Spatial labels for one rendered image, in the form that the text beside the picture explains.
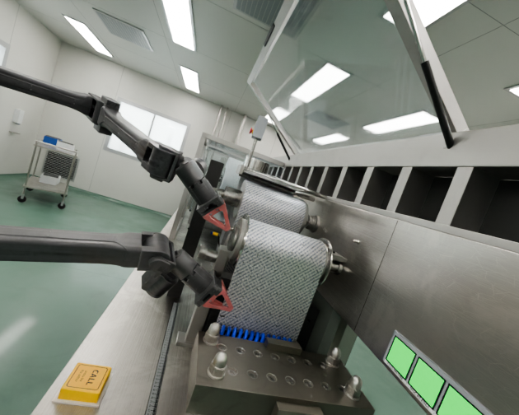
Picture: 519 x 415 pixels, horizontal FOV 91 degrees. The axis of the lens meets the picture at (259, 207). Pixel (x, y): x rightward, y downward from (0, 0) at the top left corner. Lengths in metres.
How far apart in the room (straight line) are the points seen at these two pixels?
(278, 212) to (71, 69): 6.40
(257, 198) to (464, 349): 0.64
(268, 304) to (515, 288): 0.49
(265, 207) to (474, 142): 0.57
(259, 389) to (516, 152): 0.63
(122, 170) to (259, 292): 5.91
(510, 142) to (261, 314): 0.63
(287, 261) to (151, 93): 6.00
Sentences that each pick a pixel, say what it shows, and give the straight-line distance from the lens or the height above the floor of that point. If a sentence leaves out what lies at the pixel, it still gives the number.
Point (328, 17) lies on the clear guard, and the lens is 0.87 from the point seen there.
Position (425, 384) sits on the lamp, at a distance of 0.61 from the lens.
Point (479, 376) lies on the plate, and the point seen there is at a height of 1.25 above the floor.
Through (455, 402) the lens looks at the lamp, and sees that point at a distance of 0.58.
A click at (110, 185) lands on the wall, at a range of 6.55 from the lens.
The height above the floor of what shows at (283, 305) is 1.12.
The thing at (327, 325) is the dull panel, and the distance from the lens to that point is 0.86.
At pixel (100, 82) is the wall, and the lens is 6.76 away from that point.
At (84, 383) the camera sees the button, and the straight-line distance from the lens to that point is 0.71.
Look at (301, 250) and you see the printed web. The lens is 0.71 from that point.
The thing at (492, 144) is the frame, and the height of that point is 1.62.
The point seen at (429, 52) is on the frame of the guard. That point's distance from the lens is 0.70.
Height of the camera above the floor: 1.41
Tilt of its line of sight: 5 degrees down
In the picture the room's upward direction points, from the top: 19 degrees clockwise
